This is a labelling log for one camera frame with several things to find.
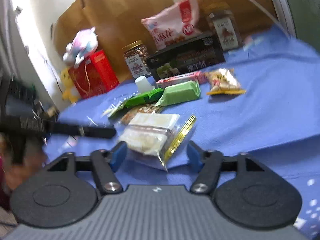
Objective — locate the black sheep-print box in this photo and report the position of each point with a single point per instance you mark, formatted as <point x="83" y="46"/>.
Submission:
<point x="186" y="57"/>

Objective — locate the pink NB snack bag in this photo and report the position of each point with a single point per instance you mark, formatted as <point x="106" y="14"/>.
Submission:
<point x="174" y="24"/>

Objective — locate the light green snack pack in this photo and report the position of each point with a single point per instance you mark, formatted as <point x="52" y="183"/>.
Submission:
<point x="179" y="93"/>

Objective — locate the nut jar left gold lid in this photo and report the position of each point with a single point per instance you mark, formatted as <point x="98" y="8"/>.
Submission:
<point x="135" y="55"/>

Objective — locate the pink long snack box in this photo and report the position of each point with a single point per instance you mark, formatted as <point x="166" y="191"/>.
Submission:
<point x="196" y="76"/>

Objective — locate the yellow duck plush toy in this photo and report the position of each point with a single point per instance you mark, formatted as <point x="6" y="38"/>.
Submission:
<point x="70" y="93"/>

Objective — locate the yellow orange snack bag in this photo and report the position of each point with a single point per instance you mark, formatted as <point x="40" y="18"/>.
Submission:
<point x="223" y="81"/>

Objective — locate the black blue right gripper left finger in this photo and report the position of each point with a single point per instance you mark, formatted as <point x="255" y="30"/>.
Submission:
<point x="103" y="165"/>

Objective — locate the red gift box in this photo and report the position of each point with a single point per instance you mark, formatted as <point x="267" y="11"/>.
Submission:
<point x="94" y="75"/>

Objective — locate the wooden board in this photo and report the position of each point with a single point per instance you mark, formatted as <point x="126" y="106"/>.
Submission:
<point x="117" y="24"/>

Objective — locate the person's left hand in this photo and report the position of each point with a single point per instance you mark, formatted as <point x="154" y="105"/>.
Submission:
<point x="17" y="169"/>

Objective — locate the nut jar right gold lid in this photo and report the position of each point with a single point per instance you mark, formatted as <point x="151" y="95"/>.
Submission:
<point x="222" y="23"/>

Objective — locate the blue bed sheet cloth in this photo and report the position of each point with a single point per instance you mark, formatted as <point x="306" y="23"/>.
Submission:
<point x="276" y="121"/>

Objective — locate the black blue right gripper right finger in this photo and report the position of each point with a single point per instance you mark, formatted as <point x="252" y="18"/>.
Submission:
<point x="210" y="164"/>

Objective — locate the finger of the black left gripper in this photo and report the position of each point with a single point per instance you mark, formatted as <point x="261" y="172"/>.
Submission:
<point x="80" y="130"/>

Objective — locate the nut jar gold lid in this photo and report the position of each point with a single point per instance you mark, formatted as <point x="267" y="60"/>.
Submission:
<point x="135" y="55"/>
<point x="222" y="23"/>

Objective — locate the dark green snack packet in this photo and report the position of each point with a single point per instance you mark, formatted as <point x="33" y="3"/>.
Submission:
<point x="135" y="100"/>

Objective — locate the clear bag of white snacks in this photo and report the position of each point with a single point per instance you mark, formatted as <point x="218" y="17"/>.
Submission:
<point x="154" y="138"/>

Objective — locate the white small cup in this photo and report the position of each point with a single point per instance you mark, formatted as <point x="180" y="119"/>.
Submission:
<point x="143" y="84"/>

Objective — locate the pink white plush toy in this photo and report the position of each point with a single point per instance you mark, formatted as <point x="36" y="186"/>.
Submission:
<point x="84" y="44"/>

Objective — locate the brown cushion headboard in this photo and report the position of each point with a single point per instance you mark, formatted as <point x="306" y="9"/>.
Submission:
<point x="249" y="18"/>

